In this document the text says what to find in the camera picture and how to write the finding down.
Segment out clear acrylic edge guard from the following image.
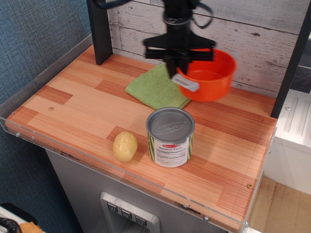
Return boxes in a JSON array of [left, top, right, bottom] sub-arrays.
[[4, 109, 276, 233]]

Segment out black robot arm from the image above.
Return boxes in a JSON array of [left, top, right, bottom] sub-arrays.
[[143, 0, 216, 77]]

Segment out white toy sink unit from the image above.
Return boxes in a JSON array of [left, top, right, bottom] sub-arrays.
[[264, 90, 311, 194]]

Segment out dark grey left post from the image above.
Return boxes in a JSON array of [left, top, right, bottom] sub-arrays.
[[86, 0, 113, 65]]

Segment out orange fuzzy toy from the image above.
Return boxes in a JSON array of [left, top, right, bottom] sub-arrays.
[[20, 222, 43, 233]]

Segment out green folded cloth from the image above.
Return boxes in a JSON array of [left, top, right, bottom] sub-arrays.
[[125, 64, 190, 110]]

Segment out toy tin can grey lid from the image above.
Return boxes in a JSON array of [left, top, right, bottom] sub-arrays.
[[146, 107, 195, 168]]

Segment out grey toy fridge cabinet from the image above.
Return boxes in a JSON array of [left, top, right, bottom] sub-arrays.
[[47, 150, 225, 233]]

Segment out dark grey right post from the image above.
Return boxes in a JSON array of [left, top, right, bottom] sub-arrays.
[[270, 2, 311, 119]]

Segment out yellow toy potato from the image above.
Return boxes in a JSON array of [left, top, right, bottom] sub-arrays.
[[113, 132, 138, 162]]

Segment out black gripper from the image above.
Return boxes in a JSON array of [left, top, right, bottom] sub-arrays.
[[143, 20, 216, 79]]

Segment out dark grey post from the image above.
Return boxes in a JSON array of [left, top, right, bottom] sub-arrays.
[[86, 0, 113, 65], [270, 2, 311, 119]]

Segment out white black object corner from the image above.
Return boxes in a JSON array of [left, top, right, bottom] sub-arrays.
[[0, 202, 38, 233]]

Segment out silver ice dispenser panel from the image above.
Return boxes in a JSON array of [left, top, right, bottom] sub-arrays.
[[100, 192, 160, 233]]

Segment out orange toy pot grey handles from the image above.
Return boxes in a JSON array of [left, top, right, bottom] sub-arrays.
[[171, 49, 237, 102]]

